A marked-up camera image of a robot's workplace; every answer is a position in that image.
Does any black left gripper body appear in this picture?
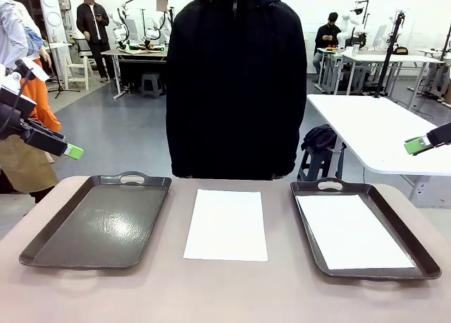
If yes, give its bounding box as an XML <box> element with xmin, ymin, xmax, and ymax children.
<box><xmin>0</xmin><ymin>99</ymin><xmax>37</xmax><ymax>140</ymax></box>

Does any white A4 paper sheet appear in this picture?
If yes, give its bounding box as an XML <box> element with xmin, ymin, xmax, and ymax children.
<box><xmin>183</xmin><ymin>188</ymin><xmax>268</xmax><ymax>262</ymax></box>
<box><xmin>295</xmin><ymin>194</ymin><xmax>416</xmax><ymax>270</ymax></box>

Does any black-sleeved left forearm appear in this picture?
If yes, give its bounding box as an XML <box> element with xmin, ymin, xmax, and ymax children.
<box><xmin>277</xmin><ymin>107</ymin><xmax>308</xmax><ymax>179</ymax></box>

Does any black-sleeved right forearm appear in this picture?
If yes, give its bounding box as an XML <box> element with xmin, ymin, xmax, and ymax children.
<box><xmin>166</xmin><ymin>107</ymin><xmax>194</xmax><ymax>178</ymax></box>

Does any mannequin in orange trousers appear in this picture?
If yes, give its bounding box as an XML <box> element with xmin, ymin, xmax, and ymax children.
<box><xmin>16</xmin><ymin>1</ymin><xmax>63</xmax><ymax>133</ymax></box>

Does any white rounded table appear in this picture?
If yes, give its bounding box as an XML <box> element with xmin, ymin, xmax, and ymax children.
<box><xmin>306</xmin><ymin>93</ymin><xmax>451</xmax><ymax>208</ymax></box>

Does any white wooden chair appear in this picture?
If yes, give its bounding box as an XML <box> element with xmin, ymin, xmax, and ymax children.
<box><xmin>65</xmin><ymin>54</ymin><xmax>94</xmax><ymax>91</ymax></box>

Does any black tripod pole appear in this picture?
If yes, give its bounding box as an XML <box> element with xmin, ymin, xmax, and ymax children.
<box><xmin>373</xmin><ymin>11</ymin><xmax>406</xmax><ymax>99</ymax></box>

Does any dark brown serving tray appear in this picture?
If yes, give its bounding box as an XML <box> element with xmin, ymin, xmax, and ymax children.
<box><xmin>19</xmin><ymin>171</ymin><xmax>173</xmax><ymax>270</ymax></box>
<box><xmin>290</xmin><ymin>177</ymin><xmax>442</xmax><ymax>281</ymax></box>

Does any black office chair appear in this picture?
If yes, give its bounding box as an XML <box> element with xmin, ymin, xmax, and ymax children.
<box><xmin>72</xmin><ymin>37</ymin><xmax>93</xmax><ymax>70</ymax></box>

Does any white tower with round vents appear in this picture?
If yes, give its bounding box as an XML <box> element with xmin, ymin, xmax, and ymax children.
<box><xmin>37</xmin><ymin>0</ymin><xmax>68</xmax><ymax>44</ymax></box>

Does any white computer monitor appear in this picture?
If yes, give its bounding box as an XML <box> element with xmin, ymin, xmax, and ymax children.
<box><xmin>372</xmin><ymin>23</ymin><xmax>388</xmax><ymax>51</ymax></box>

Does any grey plastic stool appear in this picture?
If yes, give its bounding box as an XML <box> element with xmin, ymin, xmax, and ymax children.
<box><xmin>140</xmin><ymin>72</ymin><xmax>163</xmax><ymax>99</ymax></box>

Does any black bag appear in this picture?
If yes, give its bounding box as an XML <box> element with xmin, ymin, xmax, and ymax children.
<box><xmin>301</xmin><ymin>124</ymin><xmax>341</xmax><ymax>153</ymax></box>

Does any standing person in black jacket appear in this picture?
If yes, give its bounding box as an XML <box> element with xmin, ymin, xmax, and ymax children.
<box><xmin>76</xmin><ymin>0</ymin><xmax>111</xmax><ymax>83</ymax></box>

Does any brown topped work table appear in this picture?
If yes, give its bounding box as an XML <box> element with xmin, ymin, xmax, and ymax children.
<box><xmin>101</xmin><ymin>47</ymin><xmax>168</xmax><ymax>100</ymax></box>

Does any seated person in black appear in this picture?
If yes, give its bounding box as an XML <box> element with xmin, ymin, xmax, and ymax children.
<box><xmin>312</xmin><ymin>12</ymin><xmax>342</xmax><ymax>83</ymax></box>

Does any person in white top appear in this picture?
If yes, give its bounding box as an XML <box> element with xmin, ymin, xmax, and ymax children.
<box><xmin>156</xmin><ymin>0</ymin><xmax>171</xmax><ymax>23</ymax></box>

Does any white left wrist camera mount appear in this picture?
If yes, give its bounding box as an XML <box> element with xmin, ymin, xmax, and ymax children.
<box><xmin>0</xmin><ymin>57</ymin><xmax>50</xmax><ymax>109</ymax></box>

